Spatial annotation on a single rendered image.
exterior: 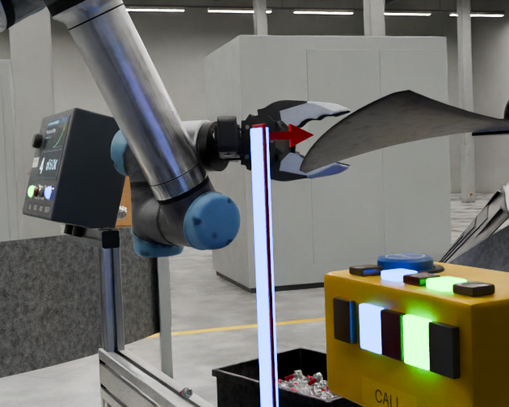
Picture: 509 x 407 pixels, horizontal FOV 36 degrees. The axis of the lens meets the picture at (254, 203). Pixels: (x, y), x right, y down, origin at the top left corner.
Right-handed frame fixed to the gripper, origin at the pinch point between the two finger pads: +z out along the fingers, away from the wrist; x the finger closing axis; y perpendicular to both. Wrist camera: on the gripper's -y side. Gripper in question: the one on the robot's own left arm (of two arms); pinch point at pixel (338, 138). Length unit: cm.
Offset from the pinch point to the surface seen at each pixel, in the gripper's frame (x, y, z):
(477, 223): 10.6, 15.0, 14.3
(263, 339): 23.1, -22.1, 0.4
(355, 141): 1.8, -9.6, 5.6
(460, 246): 13.8, 13.8, 12.4
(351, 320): 18.2, -43.2, 17.4
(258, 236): 12.6, -23.0, 0.1
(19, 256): 19, 85, -133
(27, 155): -34, 267, -300
